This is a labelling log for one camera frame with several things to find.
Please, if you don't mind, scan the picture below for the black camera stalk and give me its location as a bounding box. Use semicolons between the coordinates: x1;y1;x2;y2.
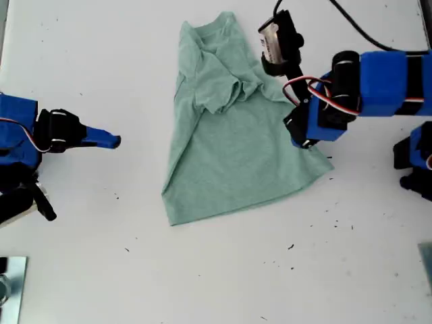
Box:
260;53;313;106
32;182;57;223

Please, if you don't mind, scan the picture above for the red white arm wire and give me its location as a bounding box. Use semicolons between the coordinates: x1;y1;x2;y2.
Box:
282;75;426;117
0;117;52;153

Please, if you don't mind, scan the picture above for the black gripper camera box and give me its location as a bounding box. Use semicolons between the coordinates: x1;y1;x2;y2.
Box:
0;182;45;225

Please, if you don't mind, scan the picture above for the silver gripper camera box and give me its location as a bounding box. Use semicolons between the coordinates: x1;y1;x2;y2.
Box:
258;9;304;65

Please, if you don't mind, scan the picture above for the large steel plate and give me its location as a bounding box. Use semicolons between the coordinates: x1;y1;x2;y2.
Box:
0;256;28;324

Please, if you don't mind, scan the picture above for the green t-shirt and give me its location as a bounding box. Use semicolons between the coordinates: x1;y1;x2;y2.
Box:
161;11;335;227

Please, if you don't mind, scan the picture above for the black camera cable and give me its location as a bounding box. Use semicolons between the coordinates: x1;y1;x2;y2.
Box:
271;0;432;54

